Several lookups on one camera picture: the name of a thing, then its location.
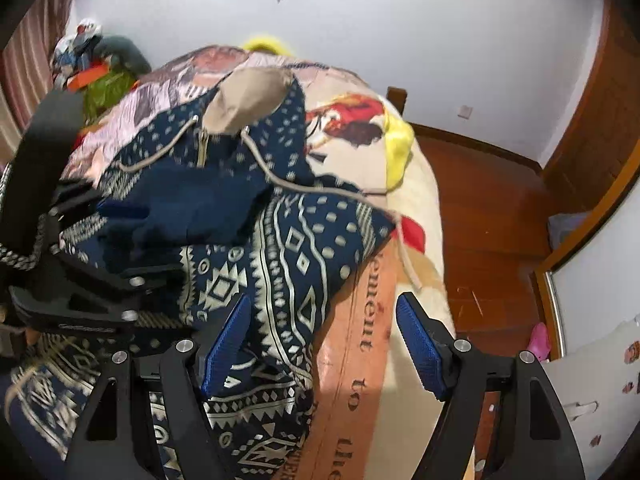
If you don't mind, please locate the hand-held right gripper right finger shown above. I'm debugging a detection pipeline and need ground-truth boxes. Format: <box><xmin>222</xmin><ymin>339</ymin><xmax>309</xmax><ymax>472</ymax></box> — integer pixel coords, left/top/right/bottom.
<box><xmin>395</xmin><ymin>292</ymin><xmax>586</xmax><ymax>480</ymax></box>

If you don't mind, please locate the wooden door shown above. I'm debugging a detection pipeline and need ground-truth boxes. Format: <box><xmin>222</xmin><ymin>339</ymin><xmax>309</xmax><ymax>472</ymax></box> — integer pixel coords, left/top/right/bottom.
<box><xmin>542</xmin><ymin>0</ymin><xmax>640</xmax><ymax>213</ymax></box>

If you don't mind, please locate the pile of clothes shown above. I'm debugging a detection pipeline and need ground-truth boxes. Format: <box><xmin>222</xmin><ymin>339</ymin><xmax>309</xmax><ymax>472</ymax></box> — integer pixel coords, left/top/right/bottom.
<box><xmin>51</xmin><ymin>18</ymin><xmax>103</xmax><ymax>87</ymax></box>

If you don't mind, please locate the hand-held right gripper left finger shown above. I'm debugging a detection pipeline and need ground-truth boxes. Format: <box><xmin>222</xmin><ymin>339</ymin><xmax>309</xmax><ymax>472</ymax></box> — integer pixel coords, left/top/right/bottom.
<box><xmin>65</xmin><ymin>294</ymin><xmax>253</xmax><ymax>480</ymax></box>

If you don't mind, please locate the black white braided strap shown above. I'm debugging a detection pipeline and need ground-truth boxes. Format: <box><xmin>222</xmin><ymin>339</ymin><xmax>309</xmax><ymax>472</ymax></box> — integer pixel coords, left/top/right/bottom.
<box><xmin>0</xmin><ymin>241</ymin><xmax>43</xmax><ymax>273</ymax></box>

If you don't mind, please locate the navy patterned hoodie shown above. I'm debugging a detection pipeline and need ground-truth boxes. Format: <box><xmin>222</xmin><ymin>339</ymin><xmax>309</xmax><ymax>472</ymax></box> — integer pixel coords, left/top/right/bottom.
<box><xmin>0</xmin><ymin>67</ymin><xmax>433</xmax><ymax>480</ymax></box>

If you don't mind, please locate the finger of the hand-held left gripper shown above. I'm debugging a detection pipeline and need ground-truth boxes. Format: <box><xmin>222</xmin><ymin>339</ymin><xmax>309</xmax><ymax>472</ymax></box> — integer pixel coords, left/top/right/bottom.
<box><xmin>50</xmin><ymin>181</ymin><xmax>148</xmax><ymax>233</ymax></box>
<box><xmin>9</xmin><ymin>252</ymin><xmax>192</xmax><ymax>357</ymax></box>

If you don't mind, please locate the orange cloth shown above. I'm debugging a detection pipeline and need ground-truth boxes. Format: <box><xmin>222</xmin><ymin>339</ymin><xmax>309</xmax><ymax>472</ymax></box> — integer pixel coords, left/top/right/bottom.
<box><xmin>66</xmin><ymin>61</ymin><xmax>110</xmax><ymax>93</ymax></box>

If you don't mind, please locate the newspaper print blanket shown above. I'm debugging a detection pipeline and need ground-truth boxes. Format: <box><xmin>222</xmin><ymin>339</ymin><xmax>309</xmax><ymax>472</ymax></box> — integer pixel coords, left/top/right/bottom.
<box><xmin>62</xmin><ymin>45</ymin><xmax>451</xmax><ymax>480</ymax></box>

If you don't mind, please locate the wooden bed post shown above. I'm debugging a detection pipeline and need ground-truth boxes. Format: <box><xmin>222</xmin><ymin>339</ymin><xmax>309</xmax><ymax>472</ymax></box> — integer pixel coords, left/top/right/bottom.
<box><xmin>386</xmin><ymin>86</ymin><xmax>409</xmax><ymax>117</ymax></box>

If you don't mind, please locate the white printed cloth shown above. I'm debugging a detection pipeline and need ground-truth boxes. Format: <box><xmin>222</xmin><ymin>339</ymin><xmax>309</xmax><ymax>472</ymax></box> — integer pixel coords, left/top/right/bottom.
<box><xmin>542</xmin><ymin>314</ymin><xmax>640</xmax><ymax>480</ymax></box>

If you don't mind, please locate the pink slipper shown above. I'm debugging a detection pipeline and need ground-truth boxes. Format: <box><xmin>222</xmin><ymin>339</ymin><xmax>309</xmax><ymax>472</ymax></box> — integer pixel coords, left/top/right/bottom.
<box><xmin>529</xmin><ymin>322</ymin><xmax>552</xmax><ymax>362</ymax></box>

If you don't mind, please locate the wooden framed mirror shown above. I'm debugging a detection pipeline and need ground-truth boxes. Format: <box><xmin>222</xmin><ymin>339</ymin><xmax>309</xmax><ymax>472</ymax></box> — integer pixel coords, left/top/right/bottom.
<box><xmin>532</xmin><ymin>160</ymin><xmax>640</xmax><ymax>363</ymax></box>

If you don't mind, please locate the grey cloth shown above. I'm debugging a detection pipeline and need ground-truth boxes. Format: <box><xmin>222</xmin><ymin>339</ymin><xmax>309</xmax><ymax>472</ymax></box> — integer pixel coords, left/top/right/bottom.
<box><xmin>95</xmin><ymin>35</ymin><xmax>152</xmax><ymax>77</ymax></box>

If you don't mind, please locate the striped curtain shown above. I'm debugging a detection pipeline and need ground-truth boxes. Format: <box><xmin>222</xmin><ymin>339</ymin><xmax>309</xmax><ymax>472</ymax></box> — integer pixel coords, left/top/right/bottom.
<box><xmin>0</xmin><ymin>0</ymin><xmax>77</xmax><ymax>161</ymax></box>

